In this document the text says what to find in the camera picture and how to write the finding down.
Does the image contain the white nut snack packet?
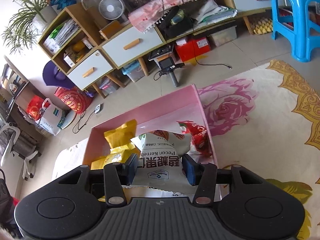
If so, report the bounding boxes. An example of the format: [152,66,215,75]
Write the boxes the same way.
[130,129,198,195]

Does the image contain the white carton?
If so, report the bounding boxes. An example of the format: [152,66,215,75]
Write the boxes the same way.
[63,52,77,67]

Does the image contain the low wooden cabinet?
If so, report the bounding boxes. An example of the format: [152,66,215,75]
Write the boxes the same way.
[100,0,288,77]

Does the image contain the black bag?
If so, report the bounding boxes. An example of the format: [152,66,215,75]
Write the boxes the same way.
[157,6,194,39]

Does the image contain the red round printed bag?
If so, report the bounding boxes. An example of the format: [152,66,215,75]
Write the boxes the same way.
[54,86,93,114]

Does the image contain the wooden bookshelf desk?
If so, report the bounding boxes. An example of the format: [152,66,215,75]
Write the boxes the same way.
[0,55,48,130]

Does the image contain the clear storage bin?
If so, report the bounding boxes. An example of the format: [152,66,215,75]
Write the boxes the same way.
[209,26,237,47]

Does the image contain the white box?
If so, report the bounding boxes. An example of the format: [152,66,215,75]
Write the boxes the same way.
[44,36,62,53]

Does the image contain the green potted plant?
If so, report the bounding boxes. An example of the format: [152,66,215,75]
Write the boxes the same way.
[1,0,60,54]

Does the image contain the stack of papers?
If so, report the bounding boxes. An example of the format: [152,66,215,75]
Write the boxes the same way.
[54,19,80,47]

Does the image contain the pink cardboard box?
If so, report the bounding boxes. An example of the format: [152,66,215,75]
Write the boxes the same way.
[82,84,223,200]

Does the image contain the black keyboard on white bin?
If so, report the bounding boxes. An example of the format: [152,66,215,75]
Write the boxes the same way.
[148,44,174,61]

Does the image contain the white desk fan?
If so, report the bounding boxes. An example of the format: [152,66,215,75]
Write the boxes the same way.
[99,0,125,22]

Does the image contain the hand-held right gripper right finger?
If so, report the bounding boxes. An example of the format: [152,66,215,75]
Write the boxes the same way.
[182,154,267,205]

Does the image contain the red snack packet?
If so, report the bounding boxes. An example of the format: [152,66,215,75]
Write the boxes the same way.
[176,120,213,157]

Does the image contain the tall wooden shelf cabinet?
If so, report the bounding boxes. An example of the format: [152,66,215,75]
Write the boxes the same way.
[37,4,128,99]

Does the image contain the red gift bag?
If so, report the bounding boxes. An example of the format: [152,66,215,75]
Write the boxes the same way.
[27,96,47,120]

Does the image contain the red carton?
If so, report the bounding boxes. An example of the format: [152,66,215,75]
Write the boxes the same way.
[175,36,212,63]

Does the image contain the white shopping bag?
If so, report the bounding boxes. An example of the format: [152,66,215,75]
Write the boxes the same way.
[35,98,67,134]

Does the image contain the blue plastic stool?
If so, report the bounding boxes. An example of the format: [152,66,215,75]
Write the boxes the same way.
[271,0,320,63]

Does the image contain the yellow egg tray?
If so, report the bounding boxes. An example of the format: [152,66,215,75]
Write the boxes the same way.
[250,17,273,35]

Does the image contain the dark bag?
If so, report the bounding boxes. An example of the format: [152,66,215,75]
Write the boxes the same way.
[0,169,19,238]

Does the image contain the clear bin with pink contents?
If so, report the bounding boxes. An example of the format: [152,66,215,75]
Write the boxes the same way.
[99,76,119,95]

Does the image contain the white drawer with lock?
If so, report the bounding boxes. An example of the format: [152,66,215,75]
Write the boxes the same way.
[67,50,114,90]

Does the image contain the black power cable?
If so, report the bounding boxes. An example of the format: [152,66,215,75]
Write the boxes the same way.
[160,0,232,69]

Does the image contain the white office chair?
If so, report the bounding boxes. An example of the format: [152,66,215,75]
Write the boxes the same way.
[0,122,42,180]

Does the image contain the action camera on handle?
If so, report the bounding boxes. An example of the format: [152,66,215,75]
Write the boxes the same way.
[154,57,185,87]

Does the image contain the small cardboard box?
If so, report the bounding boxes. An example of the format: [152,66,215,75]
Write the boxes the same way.
[99,20,123,40]

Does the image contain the wide white drawer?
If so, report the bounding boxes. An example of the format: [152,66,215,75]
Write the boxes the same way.
[102,26,164,68]

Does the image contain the clear bin with blue lid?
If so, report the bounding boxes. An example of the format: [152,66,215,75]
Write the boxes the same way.
[122,60,145,82]

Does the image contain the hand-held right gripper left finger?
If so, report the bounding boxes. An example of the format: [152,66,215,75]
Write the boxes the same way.
[54,153,139,206]

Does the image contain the white charger with cable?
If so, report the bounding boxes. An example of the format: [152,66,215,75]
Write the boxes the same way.
[72,104,103,133]

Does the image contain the pink tasselled cloth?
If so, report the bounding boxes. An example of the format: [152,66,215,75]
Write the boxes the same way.
[128,0,253,33]

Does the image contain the pile of papers and bags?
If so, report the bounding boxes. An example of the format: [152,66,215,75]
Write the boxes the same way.
[194,0,238,27]

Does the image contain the round white base plate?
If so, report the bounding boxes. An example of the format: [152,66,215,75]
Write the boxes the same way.
[61,110,77,130]

